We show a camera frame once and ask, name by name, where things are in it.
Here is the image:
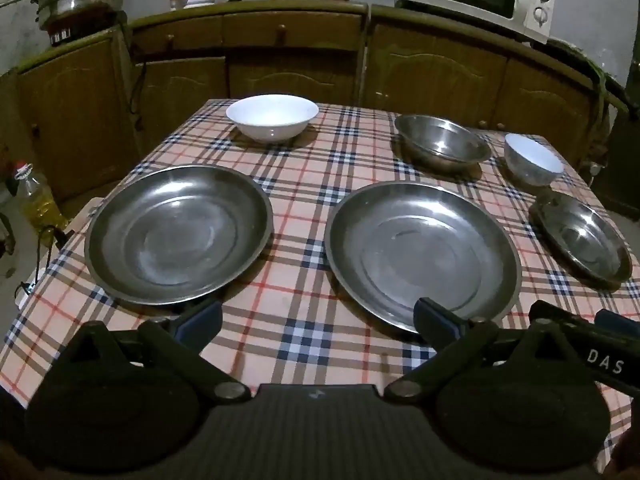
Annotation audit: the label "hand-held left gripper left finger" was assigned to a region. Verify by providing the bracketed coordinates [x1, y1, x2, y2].
[62, 299, 253, 405]

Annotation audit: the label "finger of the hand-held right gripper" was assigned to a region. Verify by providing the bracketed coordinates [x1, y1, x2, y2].
[595, 309, 640, 348]

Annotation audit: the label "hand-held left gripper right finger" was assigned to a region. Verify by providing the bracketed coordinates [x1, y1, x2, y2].
[382, 297, 576, 406]

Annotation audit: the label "large steel plate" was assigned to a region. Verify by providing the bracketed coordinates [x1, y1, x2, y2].
[324, 181, 523, 335]
[84, 164, 274, 307]

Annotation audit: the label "small steel plate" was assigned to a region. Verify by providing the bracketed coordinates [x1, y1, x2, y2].
[530, 191, 633, 291]

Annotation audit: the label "steel bowl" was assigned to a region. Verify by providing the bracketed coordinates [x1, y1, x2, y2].
[394, 114, 492, 171]

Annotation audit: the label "deep white bowl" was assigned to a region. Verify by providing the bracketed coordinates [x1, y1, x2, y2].
[504, 133, 565, 187]

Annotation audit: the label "wide white bowl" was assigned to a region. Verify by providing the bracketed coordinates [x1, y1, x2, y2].
[226, 94, 319, 144]

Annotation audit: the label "plaid tablecloth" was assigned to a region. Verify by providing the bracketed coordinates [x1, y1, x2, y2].
[0, 99, 640, 461]

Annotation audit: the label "dark green door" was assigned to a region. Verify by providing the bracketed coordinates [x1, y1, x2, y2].
[592, 60, 640, 221]

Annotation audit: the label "cooking oil bottle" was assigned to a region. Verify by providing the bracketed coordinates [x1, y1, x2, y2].
[12, 160, 68, 247]

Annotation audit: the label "wooden single-door cabinet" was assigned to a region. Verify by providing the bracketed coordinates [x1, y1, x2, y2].
[0, 30, 143, 206]

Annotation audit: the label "wooden two-door cabinet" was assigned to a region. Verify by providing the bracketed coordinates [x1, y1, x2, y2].
[362, 5, 631, 171]

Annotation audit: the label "green vegetables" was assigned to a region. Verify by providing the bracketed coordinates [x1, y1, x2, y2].
[547, 37, 632, 111]

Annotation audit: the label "red and black stove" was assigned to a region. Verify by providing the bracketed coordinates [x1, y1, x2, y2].
[47, 12, 118, 47]

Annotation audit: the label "black cable on cabinet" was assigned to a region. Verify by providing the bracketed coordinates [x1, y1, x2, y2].
[117, 10, 151, 115]

